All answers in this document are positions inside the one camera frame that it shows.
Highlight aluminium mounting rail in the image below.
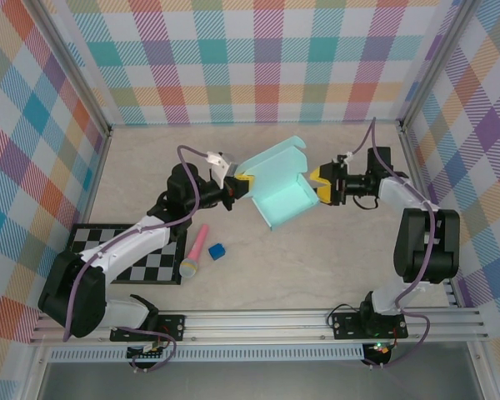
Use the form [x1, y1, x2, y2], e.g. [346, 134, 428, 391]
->
[28, 307, 491, 345]

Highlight pink toy microphone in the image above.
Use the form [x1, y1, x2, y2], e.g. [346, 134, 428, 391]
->
[179, 223, 211, 279]

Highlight black grey checkerboard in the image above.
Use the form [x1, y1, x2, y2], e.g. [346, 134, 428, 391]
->
[68, 223, 188, 287]

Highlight aluminium side rail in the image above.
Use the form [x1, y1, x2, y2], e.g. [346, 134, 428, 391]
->
[68, 127, 113, 259]
[399, 124, 462, 309]

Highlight aluminium frame post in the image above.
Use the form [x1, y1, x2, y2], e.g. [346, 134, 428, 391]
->
[27, 0, 113, 138]
[398, 0, 478, 133]

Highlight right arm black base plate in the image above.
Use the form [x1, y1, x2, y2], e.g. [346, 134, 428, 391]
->
[331, 312, 409, 341]

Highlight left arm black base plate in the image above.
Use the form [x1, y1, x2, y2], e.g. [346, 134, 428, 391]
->
[110, 314, 187, 343]

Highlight grey metal panel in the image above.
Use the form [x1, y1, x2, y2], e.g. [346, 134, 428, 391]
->
[37, 361, 484, 400]

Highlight small black controller board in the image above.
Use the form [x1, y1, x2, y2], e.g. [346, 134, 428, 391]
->
[362, 341, 392, 364]
[126, 342, 170, 363]

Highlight slotted grey cable duct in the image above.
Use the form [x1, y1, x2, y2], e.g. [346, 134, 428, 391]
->
[47, 347, 366, 363]

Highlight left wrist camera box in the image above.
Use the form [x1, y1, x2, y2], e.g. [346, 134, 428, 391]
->
[206, 149, 239, 189]

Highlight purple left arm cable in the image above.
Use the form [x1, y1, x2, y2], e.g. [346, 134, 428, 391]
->
[62, 144, 212, 374]

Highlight blue toy block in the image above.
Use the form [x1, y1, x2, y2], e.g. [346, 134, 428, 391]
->
[207, 242, 228, 262]

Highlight light blue paper box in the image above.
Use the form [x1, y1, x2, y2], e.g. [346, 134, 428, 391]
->
[237, 135, 321, 231]

